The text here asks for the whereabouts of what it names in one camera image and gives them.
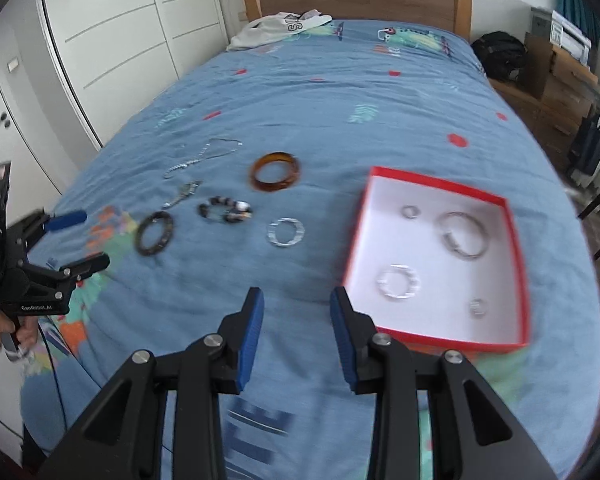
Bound red jewelry box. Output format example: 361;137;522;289
342;166;531;353

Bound white printer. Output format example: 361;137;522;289
550;10;593;58

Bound black backpack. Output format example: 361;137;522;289
471;31;528;82

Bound dark blue bag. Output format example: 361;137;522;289
569;115;600;188

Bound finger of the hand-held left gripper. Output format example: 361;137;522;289
27;253;111;287
7;210;87;261

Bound wooden dresser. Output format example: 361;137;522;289
490;77;596;161

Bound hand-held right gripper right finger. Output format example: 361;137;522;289
329;286;561;480

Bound amber bangle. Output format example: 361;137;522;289
250;151;301;193

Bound silver bangles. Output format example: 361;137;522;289
437;211;490;261

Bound white door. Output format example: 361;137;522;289
0;20;81;241

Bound dark brown bangle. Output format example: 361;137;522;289
135;211;175;257

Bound white wardrobe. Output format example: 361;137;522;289
35;0;231;151

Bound beaded bracelet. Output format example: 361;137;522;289
197;196;253;224

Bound silver chain necklace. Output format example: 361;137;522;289
162;137;243;181

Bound white garment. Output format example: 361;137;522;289
226;9;333;52

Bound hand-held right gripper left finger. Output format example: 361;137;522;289
37;287;266;480

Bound black chair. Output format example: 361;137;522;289
577;170;600;261

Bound teal curtain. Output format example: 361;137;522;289
555;0;600;36

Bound silver wristwatch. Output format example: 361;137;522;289
161;180;203;211

